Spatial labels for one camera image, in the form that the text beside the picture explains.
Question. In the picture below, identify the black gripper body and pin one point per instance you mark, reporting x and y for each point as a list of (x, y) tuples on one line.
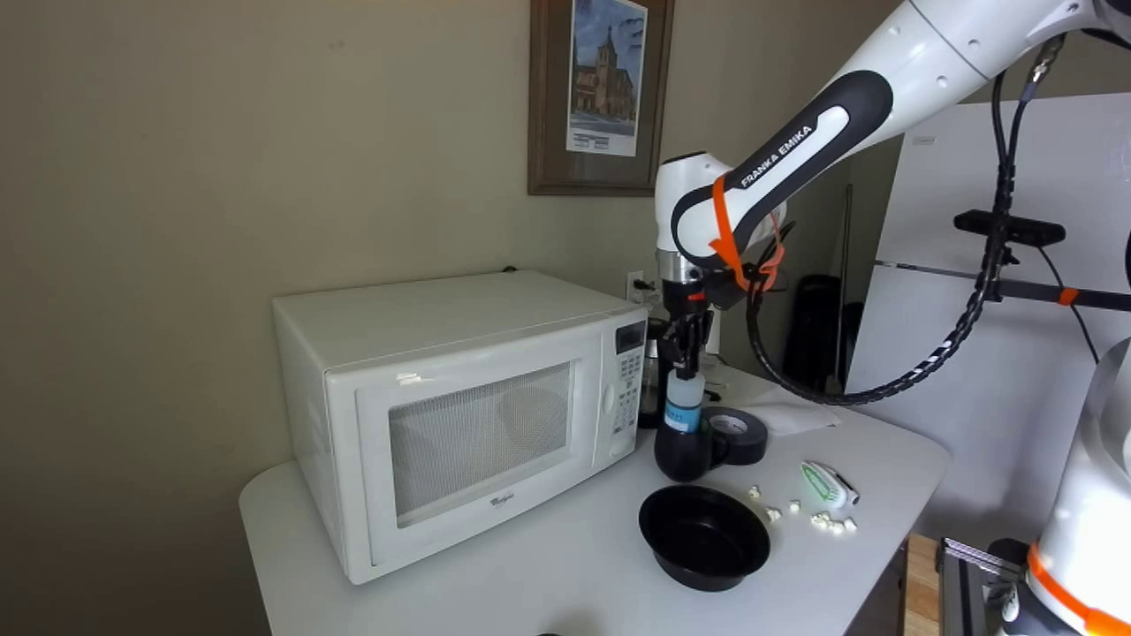
[(687, 326)]

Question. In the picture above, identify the black and white squeeze bottle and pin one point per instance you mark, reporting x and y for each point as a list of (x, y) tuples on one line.
[(679, 446)]

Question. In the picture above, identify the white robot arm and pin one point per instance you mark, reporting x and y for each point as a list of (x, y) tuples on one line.
[(923, 59)]

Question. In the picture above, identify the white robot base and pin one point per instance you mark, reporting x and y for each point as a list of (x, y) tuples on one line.
[(1081, 571)]

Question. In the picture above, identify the black tape roll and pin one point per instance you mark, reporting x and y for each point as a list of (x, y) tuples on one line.
[(738, 436)]

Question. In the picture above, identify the green white plastic brush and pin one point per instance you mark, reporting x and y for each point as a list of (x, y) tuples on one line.
[(829, 486)]

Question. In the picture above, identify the black plastic bowl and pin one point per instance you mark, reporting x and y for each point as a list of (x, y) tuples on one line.
[(703, 539)]

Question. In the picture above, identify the popcorn cluster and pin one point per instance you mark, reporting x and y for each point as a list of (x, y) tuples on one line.
[(837, 524)]

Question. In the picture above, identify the framed church picture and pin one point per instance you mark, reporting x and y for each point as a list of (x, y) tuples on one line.
[(594, 99)]

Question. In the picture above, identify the white microwave oven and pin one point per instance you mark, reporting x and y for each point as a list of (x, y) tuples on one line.
[(432, 410)]

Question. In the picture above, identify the white board panel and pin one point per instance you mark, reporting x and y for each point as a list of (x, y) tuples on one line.
[(1009, 401)]

